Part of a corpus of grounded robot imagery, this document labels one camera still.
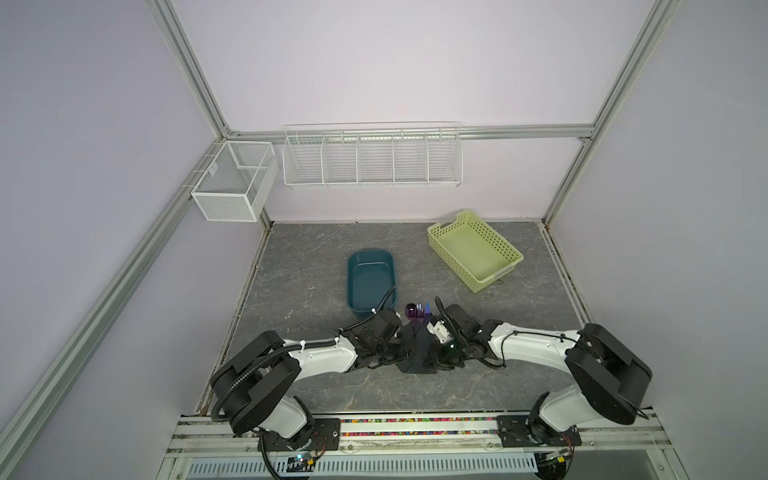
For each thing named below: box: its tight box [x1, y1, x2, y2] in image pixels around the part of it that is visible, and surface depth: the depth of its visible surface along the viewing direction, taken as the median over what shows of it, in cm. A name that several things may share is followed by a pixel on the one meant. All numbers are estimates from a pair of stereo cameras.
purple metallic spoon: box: [405, 303, 417, 322], surface depth 96 cm
